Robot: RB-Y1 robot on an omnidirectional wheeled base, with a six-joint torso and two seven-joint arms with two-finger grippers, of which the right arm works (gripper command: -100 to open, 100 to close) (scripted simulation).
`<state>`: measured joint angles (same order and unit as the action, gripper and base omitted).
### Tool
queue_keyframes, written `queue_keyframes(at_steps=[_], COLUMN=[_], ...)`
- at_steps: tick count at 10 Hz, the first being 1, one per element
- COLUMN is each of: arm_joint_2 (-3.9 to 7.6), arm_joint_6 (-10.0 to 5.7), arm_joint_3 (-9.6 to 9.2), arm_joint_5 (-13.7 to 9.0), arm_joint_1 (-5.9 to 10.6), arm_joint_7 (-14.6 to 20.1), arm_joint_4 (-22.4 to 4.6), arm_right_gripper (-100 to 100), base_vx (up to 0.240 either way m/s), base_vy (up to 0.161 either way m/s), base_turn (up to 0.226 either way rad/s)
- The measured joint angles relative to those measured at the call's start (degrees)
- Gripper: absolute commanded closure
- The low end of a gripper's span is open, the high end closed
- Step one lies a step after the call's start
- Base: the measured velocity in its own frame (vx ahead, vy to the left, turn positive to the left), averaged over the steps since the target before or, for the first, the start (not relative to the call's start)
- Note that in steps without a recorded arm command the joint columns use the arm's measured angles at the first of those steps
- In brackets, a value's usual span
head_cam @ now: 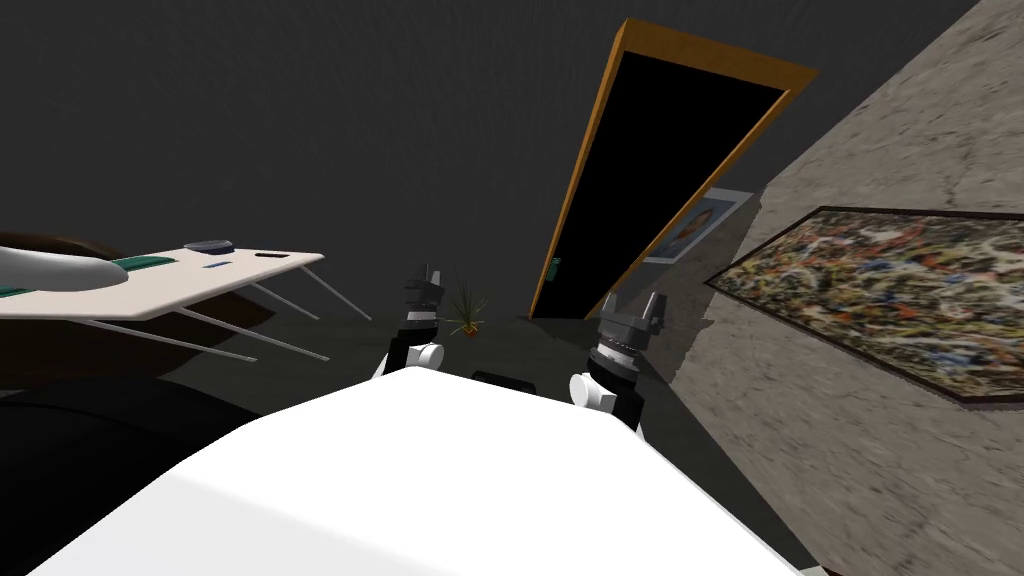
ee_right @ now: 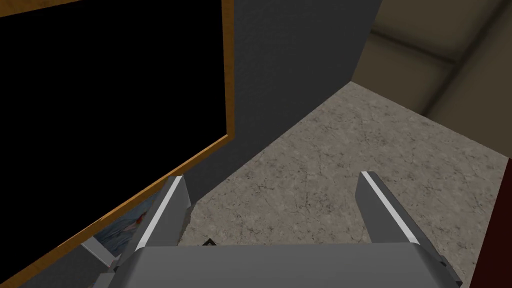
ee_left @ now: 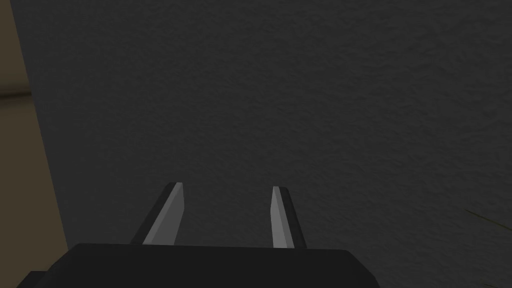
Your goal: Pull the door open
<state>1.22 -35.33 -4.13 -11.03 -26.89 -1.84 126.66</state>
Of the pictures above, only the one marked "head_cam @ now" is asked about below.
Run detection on white table with thin legs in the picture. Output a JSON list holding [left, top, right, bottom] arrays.
[[0, 239, 374, 365]]

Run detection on colourful abstract painting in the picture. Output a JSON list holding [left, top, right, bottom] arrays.
[[703, 205, 1024, 411]]

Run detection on framed portrait picture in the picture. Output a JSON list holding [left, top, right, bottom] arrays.
[[642, 187, 755, 266]]

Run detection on small potted plant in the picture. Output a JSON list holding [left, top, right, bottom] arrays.
[[443, 275, 492, 340]]

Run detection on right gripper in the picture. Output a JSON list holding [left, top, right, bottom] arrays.
[[595, 291, 669, 349]]

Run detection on black door with orange frame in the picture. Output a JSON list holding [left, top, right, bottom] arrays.
[[527, 19, 820, 321]]

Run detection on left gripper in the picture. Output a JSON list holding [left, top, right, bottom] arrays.
[[403, 263, 446, 314]]

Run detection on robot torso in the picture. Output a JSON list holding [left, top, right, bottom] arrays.
[[23, 365, 811, 576]]

